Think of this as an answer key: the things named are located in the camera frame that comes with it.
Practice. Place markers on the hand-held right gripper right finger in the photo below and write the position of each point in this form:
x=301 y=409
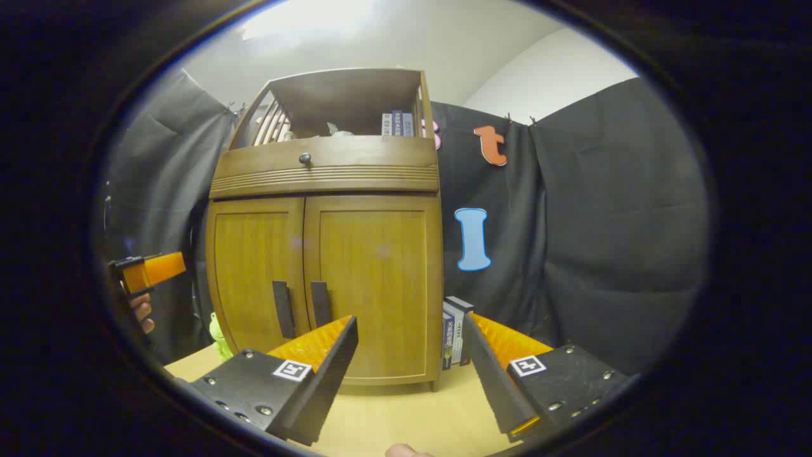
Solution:
x=491 y=381

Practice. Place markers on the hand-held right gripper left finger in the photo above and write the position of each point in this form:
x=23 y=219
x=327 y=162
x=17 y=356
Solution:
x=323 y=387

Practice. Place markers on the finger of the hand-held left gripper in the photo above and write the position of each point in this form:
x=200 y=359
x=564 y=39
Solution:
x=158 y=268

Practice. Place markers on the wooden shoe cabinet door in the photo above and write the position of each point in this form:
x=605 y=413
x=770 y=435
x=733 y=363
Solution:
x=250 y=266
x=380 y=266

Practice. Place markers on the wooden double-door shoe cabinet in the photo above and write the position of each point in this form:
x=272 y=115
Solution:
x=368 y=178

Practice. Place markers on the wooden cabinet drawer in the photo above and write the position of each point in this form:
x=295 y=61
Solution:
x=355 y=162

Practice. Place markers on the blue spine book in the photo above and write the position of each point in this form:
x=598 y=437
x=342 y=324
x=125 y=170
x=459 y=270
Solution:
x=447 y=346

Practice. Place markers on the black spine book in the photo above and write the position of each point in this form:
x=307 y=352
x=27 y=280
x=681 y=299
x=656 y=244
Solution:
x=468 y=317

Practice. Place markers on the green plastic toy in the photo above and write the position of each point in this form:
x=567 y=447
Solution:
x=220 y=339

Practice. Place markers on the small black drawer knob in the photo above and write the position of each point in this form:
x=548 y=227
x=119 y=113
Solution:
x=305 y=158

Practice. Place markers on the black backdrop cloth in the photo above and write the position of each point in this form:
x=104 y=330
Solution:
x=602 y=222

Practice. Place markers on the pale crumpled object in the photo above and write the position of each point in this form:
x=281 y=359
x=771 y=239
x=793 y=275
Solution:
x=339 y=131

